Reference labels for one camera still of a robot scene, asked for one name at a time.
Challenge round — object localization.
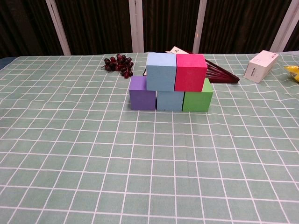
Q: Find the purple foam cube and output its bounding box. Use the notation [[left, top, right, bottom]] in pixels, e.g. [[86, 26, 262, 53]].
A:
[[129, 76, 157, 112]]

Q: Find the light blue foam cube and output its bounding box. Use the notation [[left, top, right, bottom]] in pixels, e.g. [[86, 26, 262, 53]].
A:
[[156, 90, 185, 112], [146, 52, 177, 92]]

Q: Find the green foam cube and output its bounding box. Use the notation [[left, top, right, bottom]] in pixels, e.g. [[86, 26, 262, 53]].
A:
[[182, 78, 214, 112]]

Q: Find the red foam cube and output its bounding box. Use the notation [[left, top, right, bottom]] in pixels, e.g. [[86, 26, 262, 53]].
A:
[[174, 54, 208, 92]]

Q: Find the dark red grape bunch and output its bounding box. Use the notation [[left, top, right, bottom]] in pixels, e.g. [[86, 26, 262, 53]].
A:
[[101, 54, 134, 79]]

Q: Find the green checked tablecloth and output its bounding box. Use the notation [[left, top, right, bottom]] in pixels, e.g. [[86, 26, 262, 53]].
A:
[[0, 51, 299, 224]]

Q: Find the painted paper folding fan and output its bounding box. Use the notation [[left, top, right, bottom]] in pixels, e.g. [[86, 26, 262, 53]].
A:
[[142, 46, 241, 84]]

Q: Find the dark pleated curtain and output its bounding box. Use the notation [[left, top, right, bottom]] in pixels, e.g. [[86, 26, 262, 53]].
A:
[[0, 0, 299, 59]]

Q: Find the white cardboard box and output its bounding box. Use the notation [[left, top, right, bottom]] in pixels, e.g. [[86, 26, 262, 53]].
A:
[[243, 50, 280, 84]]

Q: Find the yellow snack bag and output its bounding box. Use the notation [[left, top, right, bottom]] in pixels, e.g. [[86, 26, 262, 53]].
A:
[[284, 65, 299, 82]]

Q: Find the blue padded table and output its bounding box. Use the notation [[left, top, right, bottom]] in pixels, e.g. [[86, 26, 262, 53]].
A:
[[0, 57, 14, 70]]

